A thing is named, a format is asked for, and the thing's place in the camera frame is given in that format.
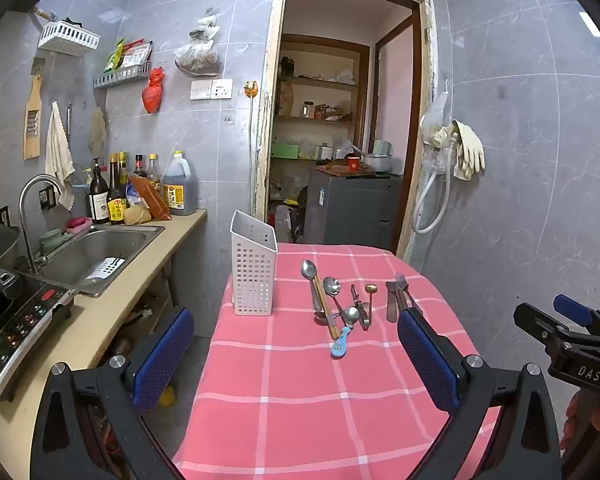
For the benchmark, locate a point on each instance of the grey wall shelf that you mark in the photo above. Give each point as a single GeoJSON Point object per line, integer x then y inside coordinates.
{"type": "Point", "coordinates": [122, 76]}

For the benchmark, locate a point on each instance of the clear wall plastic bag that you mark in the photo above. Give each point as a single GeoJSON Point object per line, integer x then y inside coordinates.
{"type": "Point", "coordinates": [436, 115]}

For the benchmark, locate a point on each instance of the small gold spoon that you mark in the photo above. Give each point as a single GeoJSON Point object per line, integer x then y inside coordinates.
{"type": "Point", "coordinates": [371, 288]}

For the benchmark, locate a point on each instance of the steel kitchen sink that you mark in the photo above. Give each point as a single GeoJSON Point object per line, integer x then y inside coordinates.
{"type": "Point", "coordinates": [95, 252]}

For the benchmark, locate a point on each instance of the orange snack bag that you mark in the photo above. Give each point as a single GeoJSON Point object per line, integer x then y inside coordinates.
{"type": "Point", "coordinates": [147, 195]}

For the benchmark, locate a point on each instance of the large steel spoon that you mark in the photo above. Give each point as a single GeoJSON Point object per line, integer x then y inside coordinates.
{"type": "Point", "coordinates": [308, 270]}

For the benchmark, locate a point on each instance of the red seasoning packets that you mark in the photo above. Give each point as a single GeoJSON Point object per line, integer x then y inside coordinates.
{"type": "Point", "coordinates": [136, 54]}

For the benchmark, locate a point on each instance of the pink soap dish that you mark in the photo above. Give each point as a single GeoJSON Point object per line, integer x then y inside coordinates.
{"type": "Point", "coordinates": [79, 224]}

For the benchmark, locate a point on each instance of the green ceramic cup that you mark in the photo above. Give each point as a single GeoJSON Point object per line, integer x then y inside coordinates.
{"type": "Point", "coordinates": [52, 239]}

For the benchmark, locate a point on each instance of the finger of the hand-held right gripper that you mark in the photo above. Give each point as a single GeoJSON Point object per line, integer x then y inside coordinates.
{"type": "Point", "coordinates": [532, 321]}
{"type": "Point", "coordinates": [572, 306]}

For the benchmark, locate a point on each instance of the white wall basket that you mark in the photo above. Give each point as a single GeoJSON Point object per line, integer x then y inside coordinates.
{"type": "Point", "coordinates": [67, 39]}

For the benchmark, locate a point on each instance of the clear hanging plastic bag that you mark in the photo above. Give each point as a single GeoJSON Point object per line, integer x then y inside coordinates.
{"type": "Point", "coordinates": [200, 55]}

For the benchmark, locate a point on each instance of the green seasoning packet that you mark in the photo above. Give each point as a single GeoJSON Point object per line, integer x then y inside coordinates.
{"type": "Point", "coordinates": [113, 57]}

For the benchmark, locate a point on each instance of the white wall socket panel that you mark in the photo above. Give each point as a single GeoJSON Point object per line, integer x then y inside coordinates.
{"type": "Point", "coordinates": [211, 89]}

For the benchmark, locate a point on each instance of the beige hanging towel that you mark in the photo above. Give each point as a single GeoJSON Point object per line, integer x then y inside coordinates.
{"type": "Point", "coordinates": [57, 155]}

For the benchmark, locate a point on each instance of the steel table knife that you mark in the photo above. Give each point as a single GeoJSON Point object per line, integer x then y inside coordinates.
{"type": "Point", "coordinates": [391, 302]}

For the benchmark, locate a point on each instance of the pink checked tablecloth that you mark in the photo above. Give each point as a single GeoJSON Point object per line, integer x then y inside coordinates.
{"type": "Point", "coordinates": [290, 385]}

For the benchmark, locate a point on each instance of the medium steel spoon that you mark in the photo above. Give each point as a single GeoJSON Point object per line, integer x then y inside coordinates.
{"type": "Point", "coordinates": [331, 286]}

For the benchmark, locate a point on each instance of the green box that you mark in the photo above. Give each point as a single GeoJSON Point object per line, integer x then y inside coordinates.
{"type": "Point", "coordinates": [285, 150]}

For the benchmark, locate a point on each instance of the wooden door frame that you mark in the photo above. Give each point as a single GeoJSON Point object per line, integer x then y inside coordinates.
{"type": "Point", "coordinates": [270, 60]}

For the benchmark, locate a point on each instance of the wooden grater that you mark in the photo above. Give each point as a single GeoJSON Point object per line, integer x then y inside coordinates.
{"type": "Point", "coordinates": [32, 120]}

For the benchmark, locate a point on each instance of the white cooker pot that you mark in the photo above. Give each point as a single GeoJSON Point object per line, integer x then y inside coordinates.
{"type": "Point", "coordinates": [377, 162]}

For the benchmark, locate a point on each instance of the wooden shelf unit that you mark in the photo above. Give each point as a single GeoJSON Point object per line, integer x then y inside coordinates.
{"type": "Point", "coordinates": [325, 82]}

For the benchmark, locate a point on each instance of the black induction cooker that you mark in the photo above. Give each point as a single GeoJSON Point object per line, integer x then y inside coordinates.
{"type": "Point", "coordinates": [20, 330]}

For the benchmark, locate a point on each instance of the cream rubber gloves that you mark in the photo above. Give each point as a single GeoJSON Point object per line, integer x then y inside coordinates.
{"type": "Point", "coordinates": [467, 152]}

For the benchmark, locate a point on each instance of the beige kitchen counter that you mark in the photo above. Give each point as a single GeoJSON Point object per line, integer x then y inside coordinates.
{"type": "Point", "coordinates": [110, 320]}

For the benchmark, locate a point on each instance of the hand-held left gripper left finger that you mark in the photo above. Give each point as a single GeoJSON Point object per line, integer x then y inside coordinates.
{"type": "Point", "coordinates": [162, 360]}

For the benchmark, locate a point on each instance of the hanging loofah sponge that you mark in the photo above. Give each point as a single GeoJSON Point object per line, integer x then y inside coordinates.
{"type": "Point", "coordinates": [97, 132]}

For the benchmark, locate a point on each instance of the grey cabinet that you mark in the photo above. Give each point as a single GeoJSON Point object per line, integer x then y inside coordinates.
{"type": "Point", "coordinates": [350, 210]}

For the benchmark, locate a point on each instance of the white perforated sink strainer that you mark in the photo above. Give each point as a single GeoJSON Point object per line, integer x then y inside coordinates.
{"type": "Point", "coordinates": [107, 269]}

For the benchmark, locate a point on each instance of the red plastic bag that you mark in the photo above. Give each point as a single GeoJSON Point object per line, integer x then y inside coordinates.
{"type": "Point", "coordinates": [152, 90]}

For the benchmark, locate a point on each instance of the dark pump sauce bottle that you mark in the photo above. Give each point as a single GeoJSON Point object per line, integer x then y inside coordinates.
{"type": "Point", "coordinates": [99, 200]}

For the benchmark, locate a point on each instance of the slim dark sauce bottle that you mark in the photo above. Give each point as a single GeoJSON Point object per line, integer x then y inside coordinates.
{"type": "Point", "coordinates": [139, 166]}

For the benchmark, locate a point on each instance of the amber vinegar bottle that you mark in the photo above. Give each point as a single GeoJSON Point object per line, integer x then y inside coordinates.
{"type": "Point", "coordinates": [153, 172]}

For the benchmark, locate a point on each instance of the orange power plug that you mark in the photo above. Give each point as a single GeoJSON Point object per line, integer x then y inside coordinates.
{"type": "Point", "coordinates": [250, 88]}

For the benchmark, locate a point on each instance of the steel fork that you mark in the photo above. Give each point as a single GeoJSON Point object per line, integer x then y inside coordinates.
{"type": "Point", "coordinates": [402, 282]}

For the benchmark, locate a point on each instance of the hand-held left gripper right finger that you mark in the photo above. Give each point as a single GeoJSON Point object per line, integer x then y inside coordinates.
{"type": "Point", "coordinates": [427, 365]}

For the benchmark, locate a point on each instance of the red cup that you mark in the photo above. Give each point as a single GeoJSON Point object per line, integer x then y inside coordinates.
{"type": "Point", "coordinates": [353, 164]}

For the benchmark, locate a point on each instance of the person's right hand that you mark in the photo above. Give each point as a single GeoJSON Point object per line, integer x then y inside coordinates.
{"type": "Point", "coordinates": [582, 417]}

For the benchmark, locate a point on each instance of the steel faucet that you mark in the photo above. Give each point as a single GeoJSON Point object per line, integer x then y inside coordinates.
{"type": "Point", "coordinates": [26, 220]}

